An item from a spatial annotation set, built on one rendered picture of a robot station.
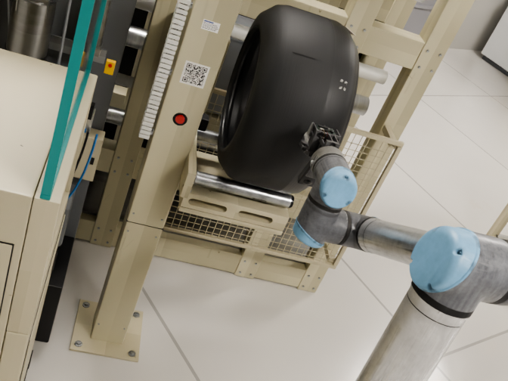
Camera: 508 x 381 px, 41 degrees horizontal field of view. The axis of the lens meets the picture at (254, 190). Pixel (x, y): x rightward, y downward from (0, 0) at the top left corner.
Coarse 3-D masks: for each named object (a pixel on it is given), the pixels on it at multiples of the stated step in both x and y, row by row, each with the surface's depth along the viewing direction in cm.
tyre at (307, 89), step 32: (256, 32) 219; (288, 32) 193; (320, 32) 198; (256, 64) 240; (288, 64) 189; (320, 64) 192; (352, 64) 196; (256, 96) 191; (288, 96) 189; (320, 96) 191; (352, 96) 196; (224, 128) 231; (256, 128) 192; (288, 128) 192; (224, 160) 212; (256, 160) 198; (288, 160) 198; (288, 192) 214
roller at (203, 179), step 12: (204, 180) 215; (216, 180) 216; (228, 180) 218; (228, 192) 219; (240, 192) 219; (252, 192) 219; (264, 192) 220; (276, 192) 222; (276, 204) 223; (288, 204) 223
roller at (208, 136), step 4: (200, 132) 238; (204, 132) 238; (208, 132) 239; (212, 132) 239; (216, 132) 240; (200, 136) 238; (204, 136) 238; (208, 136) 238; (212, 136) 239; (216, 136) 239; (200, 140) 239; (204, 140) 239; (208, 140) 239; (212, 140) 239; (216, 140) 239; (216, 144) 241
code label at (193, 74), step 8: (184, 64) 200; (192, 64) 200; (200, 64) 200; (184, 72) 201; (192, 72) 201; (200, 72) 202; (208, 72) 202; (184, 80) 203; (192, 80) 203; (200, 80) 203
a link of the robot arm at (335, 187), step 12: (324, 156) 167; (336, 156) 166; (324, 168) 162; (336, 168) 160; (348, 168) 164; (324, 180) 159; (336, 180) 158; (348, 180) 158; (312, 192) 164; (324, 192) 159; (336, 192) 159; (348, 192) 160; (324, 204) 162; (336, 204) 161; (348, 204) 162
